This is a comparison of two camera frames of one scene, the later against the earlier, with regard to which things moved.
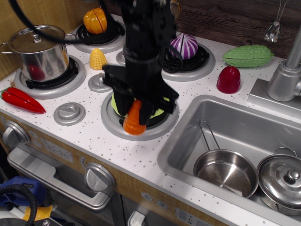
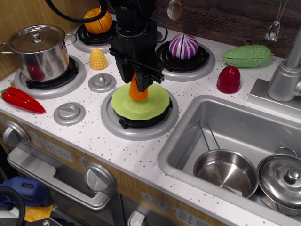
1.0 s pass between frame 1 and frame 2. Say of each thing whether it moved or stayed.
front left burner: stayed
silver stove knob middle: stayed
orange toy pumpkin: stayed
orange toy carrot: moved
